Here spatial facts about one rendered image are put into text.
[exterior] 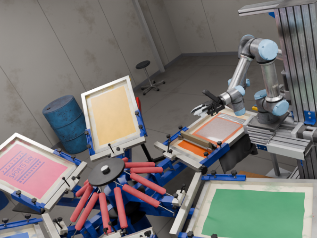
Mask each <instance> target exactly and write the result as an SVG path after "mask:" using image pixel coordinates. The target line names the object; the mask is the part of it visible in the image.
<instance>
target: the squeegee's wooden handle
mask: <svg viewBox="0 0 317 238"><path fill-rule="evenodd" d="M180 133H181V136H183V138H185V139H187V140H190V141H192V142H194V143H197V144H199V145H201V146H204V147H208V148H211V149H212V145H211V142H209V141H207V140H204V139H202V138H199V137H197V136H194V135H192V134H189V133H187V132H184V131H181V132H180Z"/></svg>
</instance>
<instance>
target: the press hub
mask: <svg viewBox="0 0 317 238"><path fill-rule="evenodd" d="M124 169H125V162H124V161H123V160H122V159H120V158H110V159H107V160H105V161H103V162H101V163H99V164H98V165H97V166H96V167H94V168H93V169H92V171H91V172H90V174H89V177H88V181H89V183H90V185H92V186H94V187H101V186H105V185H106V187H105V189H104V193H105V195H106V197H107V198H108V200H106V201H107V206H108V205H109V204H111V205H112V206H114V207H113V208H112V209H111V210H109V211H108V214H109V218H110V219H115V220H114V221H113V222H112V225H113V226H115V225H117V219H118V211H117V204H116V199H115V194H114V188H116V184H115V182H114V181H115V180H116V182H117V183H119V184H121V185H124V184H127V185H129V186H131V187H133V186H134V185H135V184H136V183H138V182H137V181H126V179H125V178H118V177H119V176H120V175H121V174H122V173H123V171H124ZM119 184H117V187H120V189H121V194H122V199H123V204H124V205H125V215H126V216H127V215H129V214H131V224H132V225H133V228H134V229H135V232H138V231H141V230H144V229H147V228H150V227H152V226H151V224H150V222H149V220H148V218H147V217H146V215H145V214H146V212H142V211H135V210H136V209H137V208H138V207H139V206H140V204H141V203H140V202H130V200H131V198H132V196H133V195H132V194H130V193H128V192H126V191H124V190H123V189H122V186H121V185H119ZM137 190H139V191H141V192H142V193H144V194H145V188H144V186H143V185H141V186H140V187H139V188H137Z"/></svg>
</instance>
